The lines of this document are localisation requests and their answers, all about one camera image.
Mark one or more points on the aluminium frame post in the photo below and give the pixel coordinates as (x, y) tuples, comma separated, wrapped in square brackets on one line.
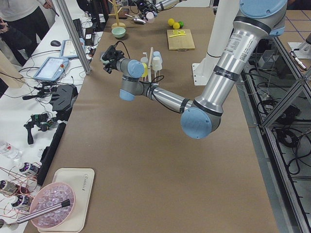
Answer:
[(65, 14)]

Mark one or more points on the standing person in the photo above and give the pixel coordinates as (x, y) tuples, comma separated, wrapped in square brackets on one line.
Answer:
[(27, 17)]

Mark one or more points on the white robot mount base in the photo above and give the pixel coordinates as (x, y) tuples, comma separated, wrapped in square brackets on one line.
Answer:
[(201, 72)]

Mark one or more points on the yellow plastic knife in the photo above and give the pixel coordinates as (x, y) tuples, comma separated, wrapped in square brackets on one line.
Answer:
[(175, 35)]

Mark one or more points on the black computer mouse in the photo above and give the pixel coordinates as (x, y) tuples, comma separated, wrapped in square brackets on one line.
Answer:
[(55, 43)]

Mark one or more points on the pink bowl of ice cubes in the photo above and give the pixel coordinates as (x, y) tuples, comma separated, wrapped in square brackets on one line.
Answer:
[(50, 195)]

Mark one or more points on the pink cup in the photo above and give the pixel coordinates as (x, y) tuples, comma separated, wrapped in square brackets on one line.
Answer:
[(150, 17)]

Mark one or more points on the grey cup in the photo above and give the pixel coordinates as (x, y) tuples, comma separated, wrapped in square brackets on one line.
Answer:
[(144, 60)]

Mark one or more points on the white wire cup holder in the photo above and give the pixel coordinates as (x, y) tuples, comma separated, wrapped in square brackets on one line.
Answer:
[(153, 76)]

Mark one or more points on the yellow lemon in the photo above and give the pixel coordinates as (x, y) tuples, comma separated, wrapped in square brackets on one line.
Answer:
[(176, 26), (171, 21)]

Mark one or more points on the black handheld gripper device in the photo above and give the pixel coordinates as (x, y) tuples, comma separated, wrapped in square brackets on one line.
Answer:
[(42, 121)]

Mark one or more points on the white cup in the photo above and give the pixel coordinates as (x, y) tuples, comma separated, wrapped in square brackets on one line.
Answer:
[(156, 64)]

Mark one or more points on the green lime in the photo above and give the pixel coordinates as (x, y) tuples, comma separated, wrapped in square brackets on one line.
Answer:
[(181, 24)]

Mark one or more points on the cream plastic tray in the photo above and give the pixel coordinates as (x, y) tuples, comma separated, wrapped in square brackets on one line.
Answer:
[(81, 181)]

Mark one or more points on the light green bowl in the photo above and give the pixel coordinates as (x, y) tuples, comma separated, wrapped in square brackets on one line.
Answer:
[(118, 32)]

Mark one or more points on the blue teach pendant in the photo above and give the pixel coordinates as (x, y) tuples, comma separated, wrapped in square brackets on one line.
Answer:
[(52, 69), (68, 50)]

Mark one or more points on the plastic water bottle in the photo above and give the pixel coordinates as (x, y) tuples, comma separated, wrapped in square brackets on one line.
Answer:
[(9, 151)]

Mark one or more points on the metal muddler stick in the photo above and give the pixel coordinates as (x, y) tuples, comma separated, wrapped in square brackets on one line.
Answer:
[(42, 212)]

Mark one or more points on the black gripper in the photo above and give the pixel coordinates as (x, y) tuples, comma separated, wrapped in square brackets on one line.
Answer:
[(112, 63), (147, 10)]

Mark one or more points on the wooden cutting board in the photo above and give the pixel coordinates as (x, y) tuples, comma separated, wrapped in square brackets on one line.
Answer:
[(181, 43)]

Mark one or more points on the metal jigger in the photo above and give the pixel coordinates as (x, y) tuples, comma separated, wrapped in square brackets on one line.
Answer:
[(136, 19)]

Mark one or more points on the purple label bottle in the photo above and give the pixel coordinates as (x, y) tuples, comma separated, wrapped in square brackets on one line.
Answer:
[(28, 169)]

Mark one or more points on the yellow cup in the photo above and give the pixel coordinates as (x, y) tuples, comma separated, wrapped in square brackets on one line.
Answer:
[(145, 73)]

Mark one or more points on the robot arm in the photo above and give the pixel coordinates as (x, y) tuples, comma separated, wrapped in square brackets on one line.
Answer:
[(238, 27), (162, 5)]

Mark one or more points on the black stand plate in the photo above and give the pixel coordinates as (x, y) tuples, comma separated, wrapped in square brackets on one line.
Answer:
[(62, 101)]

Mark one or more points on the wooden mug tree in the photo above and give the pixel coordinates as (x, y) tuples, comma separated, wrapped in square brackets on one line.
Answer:
[(117, 7)]

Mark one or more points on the light blue cup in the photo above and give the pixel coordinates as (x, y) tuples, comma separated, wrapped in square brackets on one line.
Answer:
[(157, 54)]

